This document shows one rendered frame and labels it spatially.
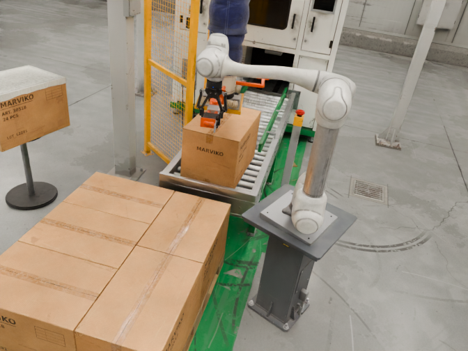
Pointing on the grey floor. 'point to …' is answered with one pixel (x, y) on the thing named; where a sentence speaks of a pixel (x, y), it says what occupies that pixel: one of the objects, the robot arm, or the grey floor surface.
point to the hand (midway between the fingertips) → (211, 118)
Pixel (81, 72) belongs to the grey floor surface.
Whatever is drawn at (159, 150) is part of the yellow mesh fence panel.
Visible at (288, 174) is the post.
